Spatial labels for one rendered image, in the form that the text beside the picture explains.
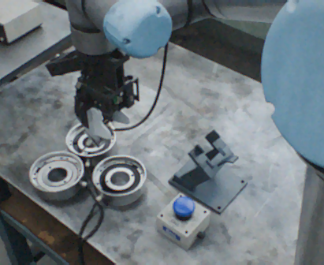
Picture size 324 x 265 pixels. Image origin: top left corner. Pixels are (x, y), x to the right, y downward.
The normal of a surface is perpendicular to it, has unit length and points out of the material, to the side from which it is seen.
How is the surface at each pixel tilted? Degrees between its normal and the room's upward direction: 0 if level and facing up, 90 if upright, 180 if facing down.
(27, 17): 90
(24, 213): 0
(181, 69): 0
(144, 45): 90
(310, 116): 83
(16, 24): 90
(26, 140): 0
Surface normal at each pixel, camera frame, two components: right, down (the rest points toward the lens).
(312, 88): -0.83, 0.29
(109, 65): -0.62, 0.54
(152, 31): 0.56, 0.57
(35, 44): 0.00, -0.72
